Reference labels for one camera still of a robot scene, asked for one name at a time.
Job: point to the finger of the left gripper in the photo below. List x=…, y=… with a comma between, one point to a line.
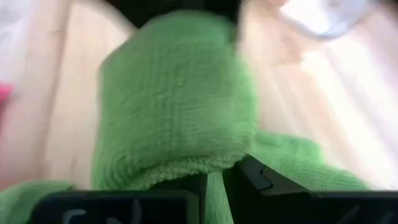
x=211, y=7
x=140, y=9

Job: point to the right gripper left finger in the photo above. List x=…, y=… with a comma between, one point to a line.
x=186, y=183

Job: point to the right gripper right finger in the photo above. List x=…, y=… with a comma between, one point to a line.
x=248, y=180

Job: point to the green microfiber towel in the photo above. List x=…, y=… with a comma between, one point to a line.
x=174, y=99

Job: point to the pink microfiber towel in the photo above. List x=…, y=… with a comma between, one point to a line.
x=4, y=93

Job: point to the clear plastic bin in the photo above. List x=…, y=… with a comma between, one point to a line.
x=323, y=18

